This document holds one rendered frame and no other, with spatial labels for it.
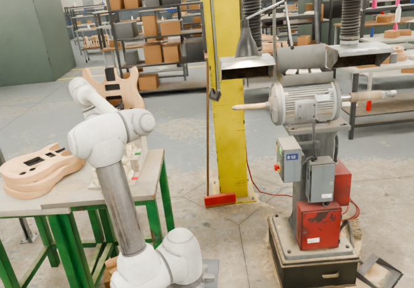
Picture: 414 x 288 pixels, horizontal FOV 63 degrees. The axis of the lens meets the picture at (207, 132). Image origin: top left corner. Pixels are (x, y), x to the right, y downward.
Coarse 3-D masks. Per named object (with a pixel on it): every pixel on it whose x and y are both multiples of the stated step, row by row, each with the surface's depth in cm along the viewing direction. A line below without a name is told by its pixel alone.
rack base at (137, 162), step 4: (140, 148) 216; (124, 152) 213; (136, 152) 212; (140, 152) 211; (124, 156) 207; (136, 156) 206; (140, 156) 210; (132, 160) 202; (136, 160) 202; (140, 160) 210; (144, 160) 219; (124, 164) 203; (132, 164) 203; (136, 164) 203; (140, 164) 209; (132, 168) 204; (136, 168) 204; (140, 168) 208
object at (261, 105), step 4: (248, 104) 202; (252, 104) 202; (256, 104) 201; (260, 104) 201; (264, 104) 201; (236, 108) 201; (240, 108) 201; (244, 108) 201; (248, 108) 202; (252, 108) 202; (256, 108) 202
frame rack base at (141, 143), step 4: (144, 136) 225; (136, 140) 215; (140, 140) 215; (144, 140) 224; (136, 144) 216; (140, 144) 216; (144, 144) 223; (124, 148) 217; (144, 148) 222; (144, 152) 221; (144, 156) 220
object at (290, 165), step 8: (280, 144) 182; (288, 144) 181; (296, 144) 180; (288, 152) 176; (296, 152) 176; (280, 160) 182; (288, 160) 178; (296, 160) 178; (312, 160) 199; (280, 168) 185; (288, 168) 180; (296, 168) 180; (280, 176) 187; (288, 176) 182; (296, 176) 182
